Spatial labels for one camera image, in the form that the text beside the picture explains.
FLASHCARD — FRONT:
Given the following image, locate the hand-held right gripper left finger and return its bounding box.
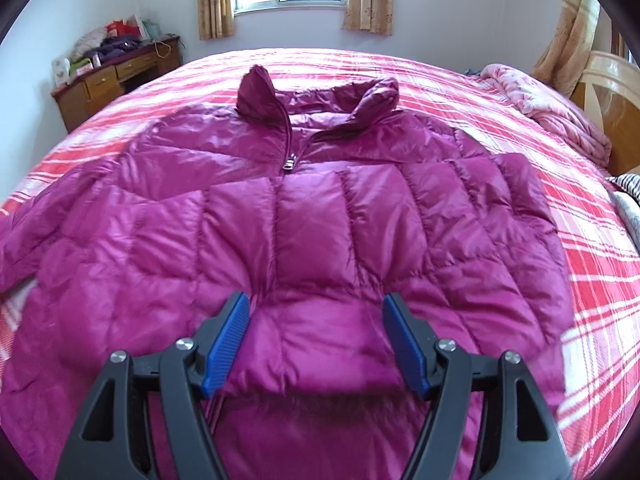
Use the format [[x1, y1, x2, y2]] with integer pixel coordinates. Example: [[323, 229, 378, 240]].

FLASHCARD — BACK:
[[54, 291, 251, 480]]

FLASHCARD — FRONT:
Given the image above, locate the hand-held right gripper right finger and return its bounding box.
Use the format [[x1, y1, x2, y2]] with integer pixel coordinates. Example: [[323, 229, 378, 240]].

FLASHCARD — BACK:
[[382, 291, 573, 480]]

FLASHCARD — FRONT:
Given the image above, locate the magenta puffer jacket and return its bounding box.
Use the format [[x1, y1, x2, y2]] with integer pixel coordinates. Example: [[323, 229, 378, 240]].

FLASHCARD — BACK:
[[0, 65, 573, 480]]

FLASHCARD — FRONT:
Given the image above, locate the dark purple clothes pile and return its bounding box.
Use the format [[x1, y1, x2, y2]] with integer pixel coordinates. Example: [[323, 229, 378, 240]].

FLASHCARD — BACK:
[[82, 35, 143, 62]]

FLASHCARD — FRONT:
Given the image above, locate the red plaid bed sheet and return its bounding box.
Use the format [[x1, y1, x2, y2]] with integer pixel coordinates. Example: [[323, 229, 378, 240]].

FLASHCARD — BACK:
[[0, 49, 640, 480]]

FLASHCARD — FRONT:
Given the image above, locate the white grey pillow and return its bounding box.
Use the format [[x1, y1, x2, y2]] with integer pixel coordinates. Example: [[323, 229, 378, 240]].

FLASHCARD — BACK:
[[612, 192, 640, 256]]

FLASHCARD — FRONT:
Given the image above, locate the striped pillow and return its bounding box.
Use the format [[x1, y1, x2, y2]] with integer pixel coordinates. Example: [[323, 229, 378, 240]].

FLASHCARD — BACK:
[[607, 172, 640, 206]]

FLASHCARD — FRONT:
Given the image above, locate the pink floral quilt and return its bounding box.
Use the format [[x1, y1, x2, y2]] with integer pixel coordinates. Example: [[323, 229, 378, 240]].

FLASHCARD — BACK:
[[475, 63, 612, 166]]

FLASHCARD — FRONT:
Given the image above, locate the wooden desk with drawers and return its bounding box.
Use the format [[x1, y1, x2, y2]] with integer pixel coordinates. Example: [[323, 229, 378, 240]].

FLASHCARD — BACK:
[[51, 35, 183, 134]]

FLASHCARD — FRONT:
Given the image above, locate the cream wooden headboard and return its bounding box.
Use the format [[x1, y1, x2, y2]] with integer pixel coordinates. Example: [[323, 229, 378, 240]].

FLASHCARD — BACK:
[[570, 50, 640, 176]]

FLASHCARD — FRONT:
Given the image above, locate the white paper bag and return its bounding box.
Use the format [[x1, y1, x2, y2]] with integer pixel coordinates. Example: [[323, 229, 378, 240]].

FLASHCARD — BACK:
[[126, 14, 151, 41]]

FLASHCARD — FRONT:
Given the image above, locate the white fluffy cloth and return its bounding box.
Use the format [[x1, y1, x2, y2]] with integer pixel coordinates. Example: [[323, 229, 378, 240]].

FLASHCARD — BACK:
[[70, 27, 108, 61]]

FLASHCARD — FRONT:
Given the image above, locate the long beige curtain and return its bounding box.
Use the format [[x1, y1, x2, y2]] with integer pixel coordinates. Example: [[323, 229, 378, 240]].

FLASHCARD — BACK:
[[532, 0, 601, 98]]

